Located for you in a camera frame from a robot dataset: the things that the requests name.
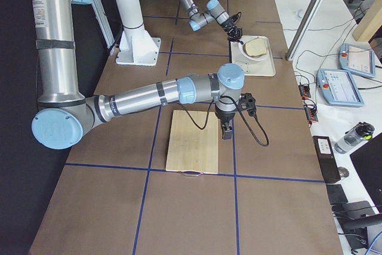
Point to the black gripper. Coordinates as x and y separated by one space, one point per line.
225 116
232 31

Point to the white round plate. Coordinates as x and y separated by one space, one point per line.
241 48

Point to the bread slice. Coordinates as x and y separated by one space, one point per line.
255 48

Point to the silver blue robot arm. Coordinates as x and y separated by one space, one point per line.
66 112
215 11

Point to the bamboo cutting board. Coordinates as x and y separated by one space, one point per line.
193 144

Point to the cream bear tray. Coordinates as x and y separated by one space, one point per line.
263 67

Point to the lower orange connector board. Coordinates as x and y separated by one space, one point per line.
311 113

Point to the orange connector board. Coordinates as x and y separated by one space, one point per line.
304 91
311 113

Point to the upper orange connector board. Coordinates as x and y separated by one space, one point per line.
304 91

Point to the black rectangular box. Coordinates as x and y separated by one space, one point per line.
326 159

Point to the near teach pendant tablet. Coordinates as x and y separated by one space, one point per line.
338 88

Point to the teach pendant tablet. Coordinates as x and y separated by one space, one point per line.
338 88
357 60

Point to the far teach pendant tablet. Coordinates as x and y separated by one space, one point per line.
357 60

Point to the clear water bottle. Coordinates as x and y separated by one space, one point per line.
361 132

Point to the black monitor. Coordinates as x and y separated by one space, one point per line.
367 163

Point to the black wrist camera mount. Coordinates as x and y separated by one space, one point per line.
247 103

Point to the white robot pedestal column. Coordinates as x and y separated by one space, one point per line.
137 47

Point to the aluminium frame post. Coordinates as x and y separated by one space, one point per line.
303 27

